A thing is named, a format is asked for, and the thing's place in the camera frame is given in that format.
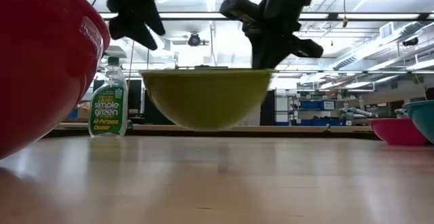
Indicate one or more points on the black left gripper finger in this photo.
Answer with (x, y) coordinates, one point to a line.
(135, 32)
(155, 20)

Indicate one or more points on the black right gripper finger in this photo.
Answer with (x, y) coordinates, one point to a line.
(268, 56)
(306, 47)

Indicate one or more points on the olive green plastic bowl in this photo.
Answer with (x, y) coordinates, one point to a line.
(203, 98)

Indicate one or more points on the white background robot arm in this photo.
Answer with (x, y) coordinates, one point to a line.
(356, 112)

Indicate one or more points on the round black hanging device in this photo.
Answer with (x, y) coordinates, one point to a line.
(194, 40)

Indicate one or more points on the black partition panel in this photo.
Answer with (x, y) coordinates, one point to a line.
(268, 108)

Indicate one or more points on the blue storage bins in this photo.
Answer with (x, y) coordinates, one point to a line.
(313, 105)

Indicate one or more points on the green label cleaner spray bottle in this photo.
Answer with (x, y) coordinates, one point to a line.
(108, 108)

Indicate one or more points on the large red plastic bowl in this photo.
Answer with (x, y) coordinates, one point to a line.
(40, 64)

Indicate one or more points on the pink plastic bowl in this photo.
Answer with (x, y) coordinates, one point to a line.
(396, 132)

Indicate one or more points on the teal plastic bowl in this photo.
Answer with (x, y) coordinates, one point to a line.
(424, 118)

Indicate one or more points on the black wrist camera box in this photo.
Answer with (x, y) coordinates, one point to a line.
(239, 8)

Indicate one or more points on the black frame rail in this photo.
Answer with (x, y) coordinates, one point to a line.
(305, 134)

